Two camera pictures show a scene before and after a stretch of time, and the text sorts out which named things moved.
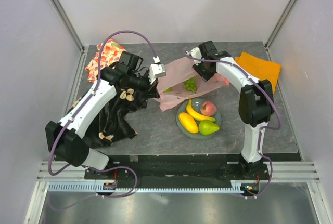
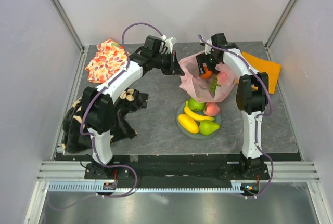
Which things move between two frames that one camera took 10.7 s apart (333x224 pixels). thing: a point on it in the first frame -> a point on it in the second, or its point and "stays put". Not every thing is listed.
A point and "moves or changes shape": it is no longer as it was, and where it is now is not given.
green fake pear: (206, 128) stays put
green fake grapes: (191, 84) -> (214, 86)
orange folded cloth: (260, 69) stays put
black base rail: (176, 170) stays put
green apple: (168, 90) -> (194, 105)
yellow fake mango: (188, 122) stays put
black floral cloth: (110, 124) stays put
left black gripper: (151, 90) -> (174, 68)
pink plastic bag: (181, 81) moves or changes shape
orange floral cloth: (110, 54) stays put
